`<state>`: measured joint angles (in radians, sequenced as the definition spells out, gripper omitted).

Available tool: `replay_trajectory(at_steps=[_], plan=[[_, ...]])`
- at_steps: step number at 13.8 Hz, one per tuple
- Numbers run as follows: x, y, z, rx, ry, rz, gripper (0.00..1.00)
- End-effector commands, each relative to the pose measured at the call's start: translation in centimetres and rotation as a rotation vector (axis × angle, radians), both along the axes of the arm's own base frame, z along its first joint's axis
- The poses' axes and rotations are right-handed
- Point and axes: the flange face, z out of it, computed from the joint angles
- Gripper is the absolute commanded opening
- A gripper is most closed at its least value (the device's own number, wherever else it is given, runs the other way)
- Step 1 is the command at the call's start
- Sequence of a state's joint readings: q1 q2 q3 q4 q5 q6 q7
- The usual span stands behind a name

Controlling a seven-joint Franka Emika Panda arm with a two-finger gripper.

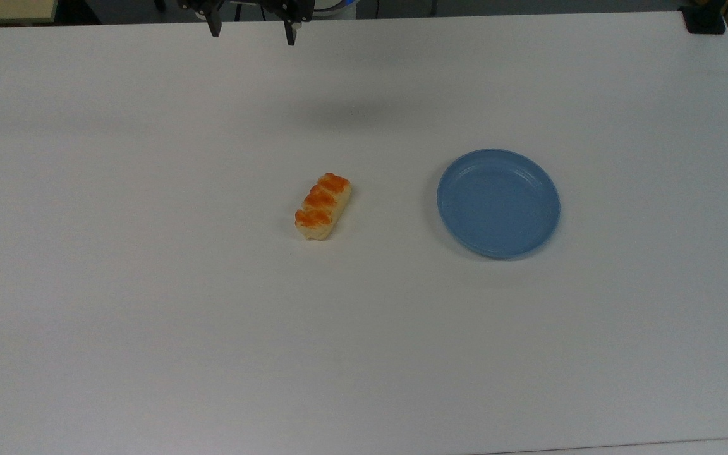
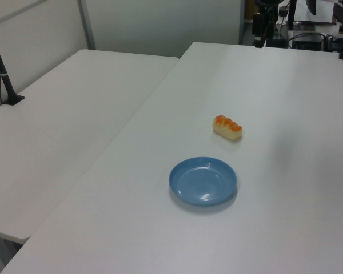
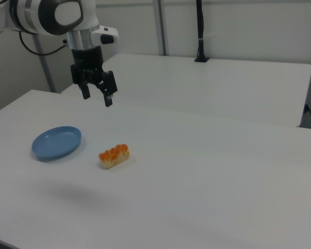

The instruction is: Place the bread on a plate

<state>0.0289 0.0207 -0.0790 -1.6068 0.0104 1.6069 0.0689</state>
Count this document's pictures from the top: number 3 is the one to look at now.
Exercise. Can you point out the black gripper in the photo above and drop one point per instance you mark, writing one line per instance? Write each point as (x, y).
(86, 62)

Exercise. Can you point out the orange glazed bread loaf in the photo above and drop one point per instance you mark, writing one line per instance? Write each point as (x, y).
(114, 155)

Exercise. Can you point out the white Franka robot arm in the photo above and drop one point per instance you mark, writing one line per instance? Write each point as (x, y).
(28, 15)

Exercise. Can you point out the blue round plate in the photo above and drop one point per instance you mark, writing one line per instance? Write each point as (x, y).
(54, 142)

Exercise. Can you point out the grey narrow partition post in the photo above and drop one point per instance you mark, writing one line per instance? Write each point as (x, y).
(45, 67)

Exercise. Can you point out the grey wide partition post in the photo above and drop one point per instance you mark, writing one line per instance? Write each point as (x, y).
(162, 26)

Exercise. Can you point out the black camera stand pole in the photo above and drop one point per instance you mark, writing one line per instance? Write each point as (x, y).
(200, 26)

